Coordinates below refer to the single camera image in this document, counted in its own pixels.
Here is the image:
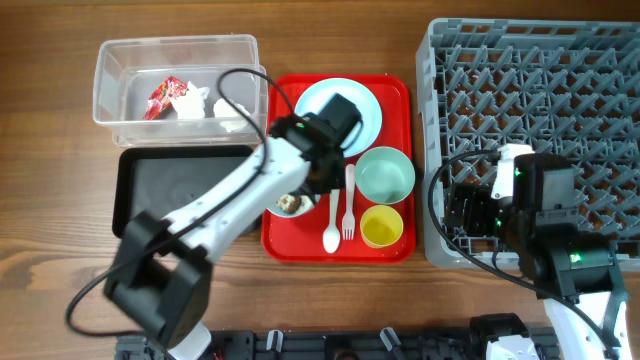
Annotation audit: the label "light blue bowl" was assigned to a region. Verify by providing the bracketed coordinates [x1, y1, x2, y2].
[267, 194, 321, 218]

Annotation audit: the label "rice and food scraps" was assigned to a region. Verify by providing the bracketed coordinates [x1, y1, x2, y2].
[276, 194, 302, 214]

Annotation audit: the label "mint green bowl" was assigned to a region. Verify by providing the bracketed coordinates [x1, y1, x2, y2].
[356, 146, 416, 205]

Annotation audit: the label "yellow plastic cup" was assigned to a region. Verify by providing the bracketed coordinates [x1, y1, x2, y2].
[360, 205, 404, 248]

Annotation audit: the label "white napkin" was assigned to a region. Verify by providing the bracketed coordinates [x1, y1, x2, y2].
[213, 99, 250, 133]

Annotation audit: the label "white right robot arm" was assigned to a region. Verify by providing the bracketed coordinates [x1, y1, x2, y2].
[431, 145, 632, 359]

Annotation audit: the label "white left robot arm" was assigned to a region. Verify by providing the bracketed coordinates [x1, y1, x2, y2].
[104, 110, 361, 359]

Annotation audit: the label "clear plastic waste bin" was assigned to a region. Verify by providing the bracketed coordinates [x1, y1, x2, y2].
[92, 34, 268, 147]

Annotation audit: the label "grey dishwasher rack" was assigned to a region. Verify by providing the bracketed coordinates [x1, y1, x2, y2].
[416, 18, 639, 272]

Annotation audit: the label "black food waste tray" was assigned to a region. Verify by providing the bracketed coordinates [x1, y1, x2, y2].
[112, 145, 253, 237]

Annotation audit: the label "light blue plate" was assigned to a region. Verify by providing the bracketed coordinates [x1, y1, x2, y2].
[295, 78, 382, 158]

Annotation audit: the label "white plastic fork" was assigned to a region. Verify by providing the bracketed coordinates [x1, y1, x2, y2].
[342, 164, 356, 240]

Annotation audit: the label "red serving tray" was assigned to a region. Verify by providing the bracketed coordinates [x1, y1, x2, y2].
[261, 75, 416, 264]

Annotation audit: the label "white plastic spoon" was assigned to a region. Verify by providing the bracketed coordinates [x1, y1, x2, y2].
[322, 189, 341, 254]

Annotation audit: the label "crumpled white tissue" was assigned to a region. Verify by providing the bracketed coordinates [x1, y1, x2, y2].
[170, 81, 210, 120]

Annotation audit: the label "red snack wrapper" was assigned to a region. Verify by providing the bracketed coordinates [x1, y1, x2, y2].
[143, 76, 188, 120]

